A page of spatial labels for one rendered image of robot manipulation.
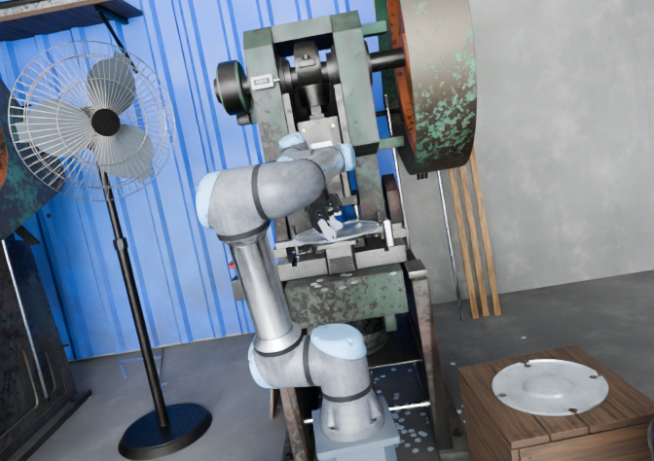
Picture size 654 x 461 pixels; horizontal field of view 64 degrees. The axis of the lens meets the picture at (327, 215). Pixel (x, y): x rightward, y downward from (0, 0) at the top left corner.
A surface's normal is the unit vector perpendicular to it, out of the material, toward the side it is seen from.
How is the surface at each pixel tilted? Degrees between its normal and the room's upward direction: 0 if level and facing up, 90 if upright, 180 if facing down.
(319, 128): 90
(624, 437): 90
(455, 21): 88
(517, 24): 90
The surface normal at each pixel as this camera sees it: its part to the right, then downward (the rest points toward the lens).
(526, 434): -0.18, -0.97
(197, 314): -0.03, 0.16
